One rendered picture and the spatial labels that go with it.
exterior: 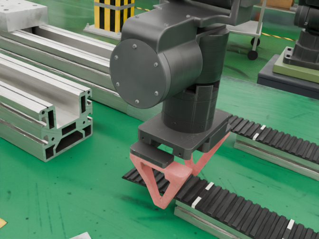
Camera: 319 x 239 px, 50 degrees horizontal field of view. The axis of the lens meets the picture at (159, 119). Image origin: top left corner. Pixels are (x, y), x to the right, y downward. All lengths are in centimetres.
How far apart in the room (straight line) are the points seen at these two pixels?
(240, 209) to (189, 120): 13
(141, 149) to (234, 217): 13
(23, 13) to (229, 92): 48
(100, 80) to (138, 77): 38
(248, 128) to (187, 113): 24
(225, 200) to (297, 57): 61
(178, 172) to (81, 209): 15
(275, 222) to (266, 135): 19
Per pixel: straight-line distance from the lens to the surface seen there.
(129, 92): 28
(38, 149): 51
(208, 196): 42
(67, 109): 55
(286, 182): 54
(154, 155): 35
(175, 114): 35
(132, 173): 46
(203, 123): 36
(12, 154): 55
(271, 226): 41
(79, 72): 68
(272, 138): 57
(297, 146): 56
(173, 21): 27
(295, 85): 92
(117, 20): 380
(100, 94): 66
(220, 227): 41
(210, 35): 32
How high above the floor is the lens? 109
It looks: 30 degrees down
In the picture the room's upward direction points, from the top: 5 degrees clockwise
